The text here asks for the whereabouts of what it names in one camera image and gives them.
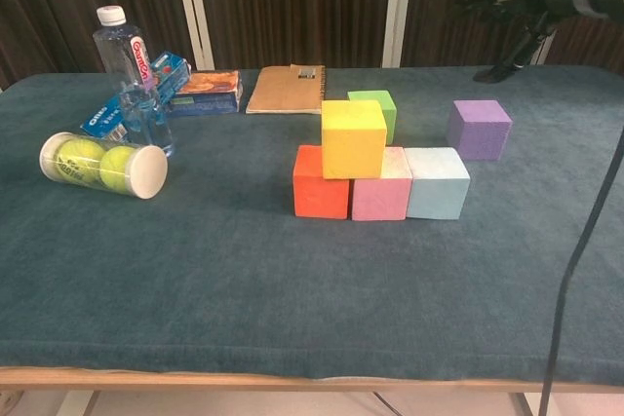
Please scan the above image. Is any yellow tennis ball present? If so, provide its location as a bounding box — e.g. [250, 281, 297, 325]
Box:
[58, 137, 104, 184]
[99, 144, 141, 193]

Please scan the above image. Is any blue Oreo packet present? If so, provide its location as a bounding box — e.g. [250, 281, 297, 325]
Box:
[79, 101, 131, 142]

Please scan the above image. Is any small blue drink carton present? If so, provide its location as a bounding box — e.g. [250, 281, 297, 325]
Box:
[148, 50, 192, 105]

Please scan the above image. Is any pink foam cube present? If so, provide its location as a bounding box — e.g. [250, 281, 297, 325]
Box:
[350, 146, 414, 222]

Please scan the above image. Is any black right hand cable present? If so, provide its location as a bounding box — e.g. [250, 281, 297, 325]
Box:
[537, 128, 624, 416]

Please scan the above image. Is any clear plastic water bottle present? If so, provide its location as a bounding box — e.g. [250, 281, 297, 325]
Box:
[92, 5, 176, 157]

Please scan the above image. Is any light blue foam cube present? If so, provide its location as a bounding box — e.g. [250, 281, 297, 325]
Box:
[405, 146, 472, 220]

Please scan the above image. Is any orange foam cube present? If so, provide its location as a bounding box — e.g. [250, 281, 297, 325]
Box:
[292, 144, 353, 219]

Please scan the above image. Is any green foam cube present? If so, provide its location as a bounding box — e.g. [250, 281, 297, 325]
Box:
[346, 90, 398, 148]

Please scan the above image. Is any dark blue table cloth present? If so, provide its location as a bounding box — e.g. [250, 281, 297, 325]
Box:
[0, 64, 624, 385]

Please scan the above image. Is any clear tennis ball tube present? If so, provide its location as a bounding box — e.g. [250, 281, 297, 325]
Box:
[38, 132, 170, 201]

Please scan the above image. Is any yellow foam cube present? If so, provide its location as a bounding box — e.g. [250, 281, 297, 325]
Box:
[321, 99, 389, 180]

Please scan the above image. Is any brown spiral notebook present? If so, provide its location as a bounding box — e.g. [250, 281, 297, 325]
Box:
[245, 63, 328, 116]

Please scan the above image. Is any purple foam cube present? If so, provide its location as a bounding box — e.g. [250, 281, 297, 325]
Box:
[446, 98, 513, 162]

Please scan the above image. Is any blue orange cracker box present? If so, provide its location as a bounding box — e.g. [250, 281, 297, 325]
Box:
[165, 69, 244, 119]

